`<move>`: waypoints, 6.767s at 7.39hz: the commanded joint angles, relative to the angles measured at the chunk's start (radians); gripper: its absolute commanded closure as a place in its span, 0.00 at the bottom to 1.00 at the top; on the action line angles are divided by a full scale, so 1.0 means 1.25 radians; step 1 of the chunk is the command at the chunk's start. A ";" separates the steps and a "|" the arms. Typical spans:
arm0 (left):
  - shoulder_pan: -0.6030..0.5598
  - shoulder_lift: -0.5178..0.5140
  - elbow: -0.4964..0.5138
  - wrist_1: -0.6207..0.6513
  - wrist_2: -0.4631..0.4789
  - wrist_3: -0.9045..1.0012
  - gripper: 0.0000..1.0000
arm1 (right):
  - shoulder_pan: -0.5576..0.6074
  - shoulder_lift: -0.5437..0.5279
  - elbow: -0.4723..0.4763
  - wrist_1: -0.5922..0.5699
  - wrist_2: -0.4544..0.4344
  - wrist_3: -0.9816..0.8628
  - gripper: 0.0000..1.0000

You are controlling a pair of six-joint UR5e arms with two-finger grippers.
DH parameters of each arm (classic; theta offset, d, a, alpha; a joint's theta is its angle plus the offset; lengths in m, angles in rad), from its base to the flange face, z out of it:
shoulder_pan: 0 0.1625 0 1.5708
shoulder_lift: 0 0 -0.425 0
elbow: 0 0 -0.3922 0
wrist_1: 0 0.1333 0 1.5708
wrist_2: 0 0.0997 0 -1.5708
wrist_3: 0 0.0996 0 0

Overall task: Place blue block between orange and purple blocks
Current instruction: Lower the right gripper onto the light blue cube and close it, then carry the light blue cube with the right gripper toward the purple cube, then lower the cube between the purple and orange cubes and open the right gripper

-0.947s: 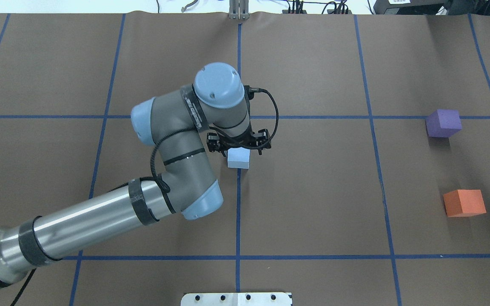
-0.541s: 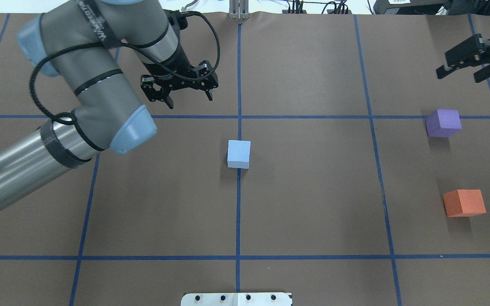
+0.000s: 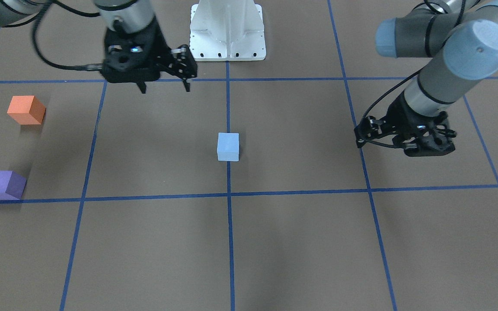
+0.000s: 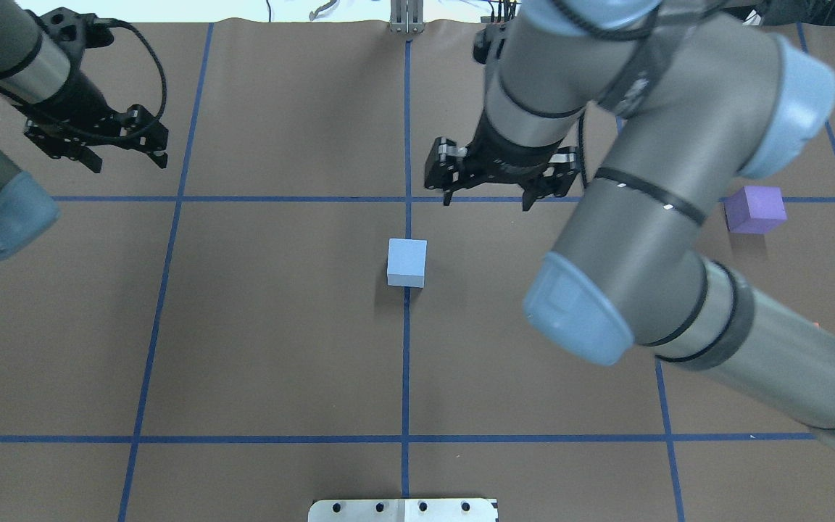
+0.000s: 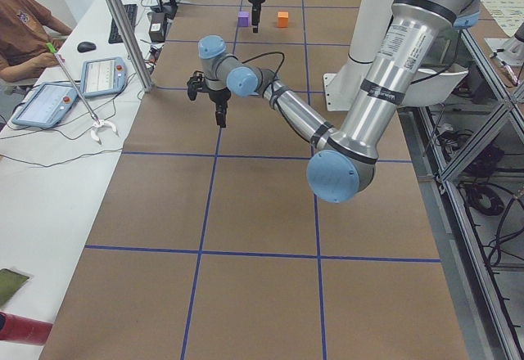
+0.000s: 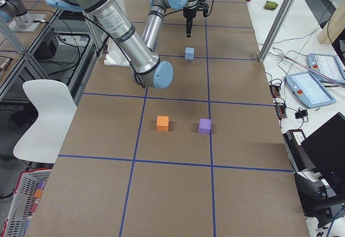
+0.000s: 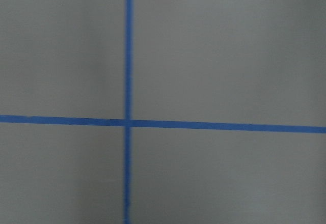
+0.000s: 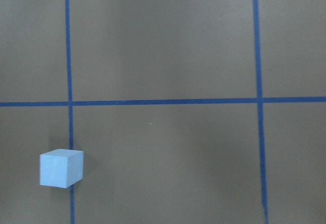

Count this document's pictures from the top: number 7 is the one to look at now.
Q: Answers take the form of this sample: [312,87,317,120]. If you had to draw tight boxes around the blue tape grid lines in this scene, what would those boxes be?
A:
[1,0,325,223]

